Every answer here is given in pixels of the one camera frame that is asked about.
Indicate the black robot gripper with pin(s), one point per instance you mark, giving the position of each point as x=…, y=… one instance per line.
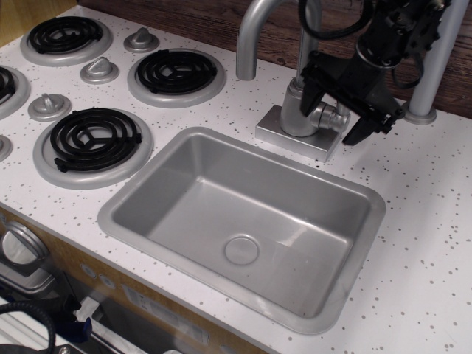
x=357, y=82

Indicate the silver faucet lever handle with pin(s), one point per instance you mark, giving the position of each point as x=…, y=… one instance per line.
x=341, y=117

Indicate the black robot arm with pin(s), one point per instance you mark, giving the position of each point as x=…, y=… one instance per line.
x=391, y=32

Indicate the grey vertical support pole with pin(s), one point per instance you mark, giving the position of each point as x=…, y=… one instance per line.
x=420, y=110

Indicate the silver toy faucet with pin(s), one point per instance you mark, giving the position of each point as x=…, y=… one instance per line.
x=285, y=126

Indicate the grey plastic sink basin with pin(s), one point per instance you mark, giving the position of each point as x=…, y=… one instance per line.
x=282, y=238

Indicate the back right stove burner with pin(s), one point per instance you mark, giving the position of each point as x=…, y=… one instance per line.
x=176, y=78

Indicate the silver stove knob top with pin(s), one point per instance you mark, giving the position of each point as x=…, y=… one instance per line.
x=141, y=41

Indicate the silver stove knob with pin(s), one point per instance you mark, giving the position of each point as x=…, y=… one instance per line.
x=100, y=71
x=49, y=107
x=141, y=41

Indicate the silver stove knob middle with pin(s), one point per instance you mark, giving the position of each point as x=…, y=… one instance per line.
x=100, y=71

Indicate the front right stove burner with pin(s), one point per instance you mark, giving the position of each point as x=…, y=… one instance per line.
x=92, y=148

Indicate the back left stove burner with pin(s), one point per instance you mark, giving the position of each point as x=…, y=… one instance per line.
x=65, y=41

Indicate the silver stove knob lower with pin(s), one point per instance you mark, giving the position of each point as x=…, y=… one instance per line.
x=49, y=107

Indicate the left edge stove burner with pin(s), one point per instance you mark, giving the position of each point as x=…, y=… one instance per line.
x=15, y=90

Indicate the silver stove knob left edge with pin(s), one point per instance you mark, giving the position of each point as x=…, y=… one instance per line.
x=6, y=147

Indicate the blue clamp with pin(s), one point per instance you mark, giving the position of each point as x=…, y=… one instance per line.
x=80, y=332

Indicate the silver oven dial knob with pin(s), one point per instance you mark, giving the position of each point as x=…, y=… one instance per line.
x=21, y=249

